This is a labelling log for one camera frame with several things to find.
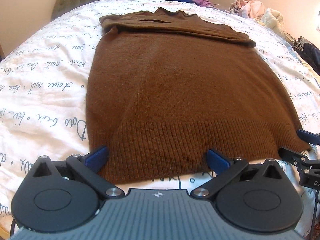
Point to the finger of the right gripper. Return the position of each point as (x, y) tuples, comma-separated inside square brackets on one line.
[(294, 158), (309, 137)]

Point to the brown knit sweater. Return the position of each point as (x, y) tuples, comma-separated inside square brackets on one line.
[(166, 87)]

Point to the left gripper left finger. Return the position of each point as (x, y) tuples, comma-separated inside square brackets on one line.
[(85, 168)]

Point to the white script-print duvet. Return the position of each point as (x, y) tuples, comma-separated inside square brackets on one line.
[(43, 85)]

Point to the pink clothes pile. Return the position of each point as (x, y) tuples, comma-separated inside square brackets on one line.
[(248, 8)]

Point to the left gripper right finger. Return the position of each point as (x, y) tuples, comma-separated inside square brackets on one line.
[(226, 170)]

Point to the dark clothes at bedside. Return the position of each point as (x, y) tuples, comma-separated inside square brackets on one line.
[(308, 52)]

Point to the purple pink garment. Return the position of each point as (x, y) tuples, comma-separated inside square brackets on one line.
[(206, 4)]

